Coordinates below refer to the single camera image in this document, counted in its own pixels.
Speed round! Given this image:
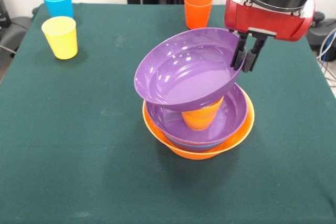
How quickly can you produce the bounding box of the large blue bowl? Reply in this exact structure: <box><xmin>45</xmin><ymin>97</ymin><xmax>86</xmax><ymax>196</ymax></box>
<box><xmin>167</xmin><ymin>140</ymin><xmax>224</xmax><ymax>149</ymax></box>

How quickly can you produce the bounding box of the orange cup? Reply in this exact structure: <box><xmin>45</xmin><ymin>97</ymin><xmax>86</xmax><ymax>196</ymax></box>
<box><xmin>181</xmin><ymin>96</ymin><xmax>225</xmax><ymax>131</ymax></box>

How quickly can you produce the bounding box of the large orange bowl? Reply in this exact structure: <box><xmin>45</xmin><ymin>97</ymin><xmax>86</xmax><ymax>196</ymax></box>
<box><xmin>142</xmin><ymin>90</ymin><xmax>255</xmax><ymax>161</ymax></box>

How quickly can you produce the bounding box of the yellow cup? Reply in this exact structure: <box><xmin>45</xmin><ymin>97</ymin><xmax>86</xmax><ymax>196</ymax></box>
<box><xmin>41</xmin><ymin>16</ymin><xmax>78</xmax><ymax>60</ymax></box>

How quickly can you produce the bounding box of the red cup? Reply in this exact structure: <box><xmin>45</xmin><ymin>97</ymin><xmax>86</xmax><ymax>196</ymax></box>
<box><xmin>183</xmin><ymin>0</ymin><xmax>214</xmax><ymax>30</ymax></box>

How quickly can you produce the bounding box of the bundle of cables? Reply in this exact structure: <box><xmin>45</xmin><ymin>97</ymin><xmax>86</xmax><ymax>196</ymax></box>
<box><xmin>316</xmin><ymin>28</ymin><xmax>336</xmax><ymax>88</ymax></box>

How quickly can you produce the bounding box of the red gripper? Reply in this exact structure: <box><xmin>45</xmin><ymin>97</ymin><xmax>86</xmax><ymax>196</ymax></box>
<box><xmin>223</xmin><ymin>0</ymin><xmax>316</xmax><ymax>73</ymax></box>

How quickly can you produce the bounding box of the black floor base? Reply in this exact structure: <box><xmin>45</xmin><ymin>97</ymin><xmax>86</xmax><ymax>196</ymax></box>
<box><xmin>306</xmin><ymin>11</ymin><xmax>336</xmax><ymax>51</ymax></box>

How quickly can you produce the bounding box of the purple bowl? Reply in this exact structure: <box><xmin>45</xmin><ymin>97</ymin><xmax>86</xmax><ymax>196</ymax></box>
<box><xmin>133</xmin><ymin>27</ymin><xmax>247</xmax><ymax>112</ymax></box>
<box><xmin>144</xmin><ymin>82</ymin><xmax>249</xmax><ymax>153</ymax></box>

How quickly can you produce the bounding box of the dark green tablecloth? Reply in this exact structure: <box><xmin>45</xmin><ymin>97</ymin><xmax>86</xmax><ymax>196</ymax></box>
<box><xmin>0</xmin><ymin>3</ymin><xmax>336</xmax><ymax>224</ymax></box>

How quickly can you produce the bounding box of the blue cup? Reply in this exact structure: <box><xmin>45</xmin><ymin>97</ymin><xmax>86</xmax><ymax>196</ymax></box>
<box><xmin>41</xmin><ymin>0</ymin><xmax>74</xmax><ymax>19</ymax></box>

